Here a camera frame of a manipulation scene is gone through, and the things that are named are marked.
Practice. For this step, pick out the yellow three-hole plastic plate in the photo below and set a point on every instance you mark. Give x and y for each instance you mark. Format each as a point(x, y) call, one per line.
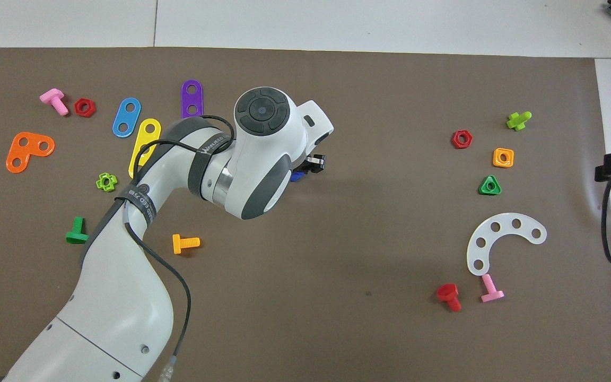
point(141, 139)

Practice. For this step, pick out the brown table mat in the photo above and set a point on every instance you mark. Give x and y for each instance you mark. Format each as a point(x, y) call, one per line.
point(369, 223)

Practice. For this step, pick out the yellow plastic toy screw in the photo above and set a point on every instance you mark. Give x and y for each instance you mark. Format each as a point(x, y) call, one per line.
point(178, 244)

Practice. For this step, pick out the orange heart-shaped plastic plate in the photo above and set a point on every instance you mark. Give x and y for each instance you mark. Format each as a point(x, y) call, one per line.
point(19, 151)

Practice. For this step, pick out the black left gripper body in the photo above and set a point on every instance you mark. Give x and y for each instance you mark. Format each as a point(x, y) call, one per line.
point(320, 165)

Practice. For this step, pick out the green triangular plastic nut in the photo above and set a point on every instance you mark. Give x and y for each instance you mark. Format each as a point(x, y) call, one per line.
point(483, 188)

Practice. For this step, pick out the orange square plastic nut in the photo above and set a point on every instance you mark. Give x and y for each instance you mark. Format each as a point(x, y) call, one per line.
point(497, 158)

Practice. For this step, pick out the purple four-hole plastic plate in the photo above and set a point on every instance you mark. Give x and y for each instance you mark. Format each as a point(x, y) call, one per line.
point(192, 100)

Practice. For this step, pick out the pink plastic toy screw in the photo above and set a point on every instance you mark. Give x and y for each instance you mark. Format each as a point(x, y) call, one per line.
point(53, 99)
point(491, 293)

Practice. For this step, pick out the red hex-head plastic screw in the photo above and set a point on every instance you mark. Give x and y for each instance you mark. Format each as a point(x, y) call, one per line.
point(447, 293)

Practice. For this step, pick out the blue square plastic nut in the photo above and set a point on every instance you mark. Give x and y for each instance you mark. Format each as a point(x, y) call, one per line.
point(297, 176)

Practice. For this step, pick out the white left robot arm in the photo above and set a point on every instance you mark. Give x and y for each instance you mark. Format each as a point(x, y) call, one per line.
point(125, 297)

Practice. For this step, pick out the lime cross-head plastic screw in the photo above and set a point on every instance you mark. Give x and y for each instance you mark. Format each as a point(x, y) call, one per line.
point(516, 121)

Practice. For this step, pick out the green plastic toy screw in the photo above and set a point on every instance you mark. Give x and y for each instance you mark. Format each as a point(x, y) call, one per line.
point(78, 233)

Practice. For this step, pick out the green cross-shaped plastic nut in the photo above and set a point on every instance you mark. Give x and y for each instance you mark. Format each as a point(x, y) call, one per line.
point(100, 182)

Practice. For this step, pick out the white curved five-hole plate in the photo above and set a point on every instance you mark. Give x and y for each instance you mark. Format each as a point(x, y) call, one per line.
point(504, 233)

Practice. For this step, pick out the red hexagonal plastic nut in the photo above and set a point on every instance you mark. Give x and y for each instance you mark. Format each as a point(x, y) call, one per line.
point(455, 139)
point(79, 107)

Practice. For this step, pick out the blue two-hole plastic plate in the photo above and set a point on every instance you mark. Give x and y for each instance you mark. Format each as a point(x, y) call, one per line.
point(121, 126)

